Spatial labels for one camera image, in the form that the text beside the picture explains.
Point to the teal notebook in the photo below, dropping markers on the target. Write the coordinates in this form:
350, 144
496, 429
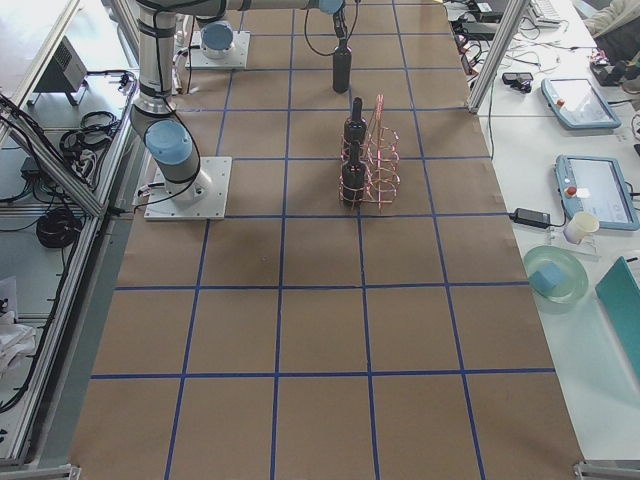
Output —
618, 293

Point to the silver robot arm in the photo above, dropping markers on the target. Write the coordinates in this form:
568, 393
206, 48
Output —
216, 36
164, 134

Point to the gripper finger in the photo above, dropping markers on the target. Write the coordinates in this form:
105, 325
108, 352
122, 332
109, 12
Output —
340, 27

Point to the aluminium side frame rail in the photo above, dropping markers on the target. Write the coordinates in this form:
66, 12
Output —
45, 291

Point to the dark green wine bottle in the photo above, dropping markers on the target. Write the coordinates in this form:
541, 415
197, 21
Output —
341, 68

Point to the upper teach pendant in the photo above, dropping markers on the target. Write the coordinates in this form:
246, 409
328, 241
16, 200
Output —
578, 104

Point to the blue sponge block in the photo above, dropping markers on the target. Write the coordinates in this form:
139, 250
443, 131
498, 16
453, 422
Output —
546, 277

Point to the teach pendant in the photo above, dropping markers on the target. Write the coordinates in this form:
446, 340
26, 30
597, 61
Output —
578, 104
595, 185

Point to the aluminium frame post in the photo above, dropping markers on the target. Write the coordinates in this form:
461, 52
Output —
507, 29

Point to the dark bottle in basket corner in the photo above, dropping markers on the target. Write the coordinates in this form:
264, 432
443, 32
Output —
355, 126

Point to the dark bottle in basket end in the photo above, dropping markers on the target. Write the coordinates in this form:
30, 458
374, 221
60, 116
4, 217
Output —
353, 173

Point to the black power brick on table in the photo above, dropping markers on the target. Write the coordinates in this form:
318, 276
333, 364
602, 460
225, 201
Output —
532, 218

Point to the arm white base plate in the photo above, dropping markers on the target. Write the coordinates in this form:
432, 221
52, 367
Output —
235, 57
206, 198

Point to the lower teach pendant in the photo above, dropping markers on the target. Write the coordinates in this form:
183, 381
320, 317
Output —
595, 185

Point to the green glass plate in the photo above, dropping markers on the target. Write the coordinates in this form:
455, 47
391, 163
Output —
576, 284

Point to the white paper cup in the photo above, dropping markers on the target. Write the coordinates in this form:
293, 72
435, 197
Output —
581, 225

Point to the copper wire wine basket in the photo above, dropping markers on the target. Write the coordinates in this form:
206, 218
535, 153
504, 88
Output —
380, 155

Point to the grey control box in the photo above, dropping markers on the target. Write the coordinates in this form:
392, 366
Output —
65, 73

